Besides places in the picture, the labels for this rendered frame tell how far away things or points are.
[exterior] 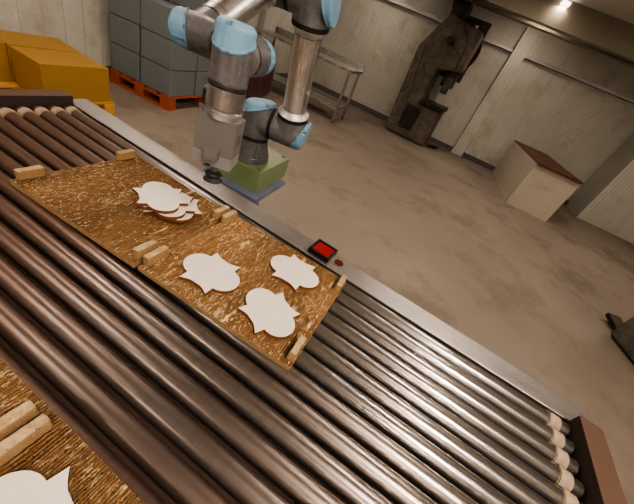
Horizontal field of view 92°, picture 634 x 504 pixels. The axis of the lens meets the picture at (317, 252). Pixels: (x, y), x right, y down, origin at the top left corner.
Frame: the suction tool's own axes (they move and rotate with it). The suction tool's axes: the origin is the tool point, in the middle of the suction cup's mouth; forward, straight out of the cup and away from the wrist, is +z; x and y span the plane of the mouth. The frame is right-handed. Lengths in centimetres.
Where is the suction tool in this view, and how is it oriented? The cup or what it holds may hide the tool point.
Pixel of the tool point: (212, 179)
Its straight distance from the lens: 78.8
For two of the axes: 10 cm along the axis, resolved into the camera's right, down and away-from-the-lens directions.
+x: 0.9, -5.7, 8.1
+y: 9.4, 3.2, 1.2
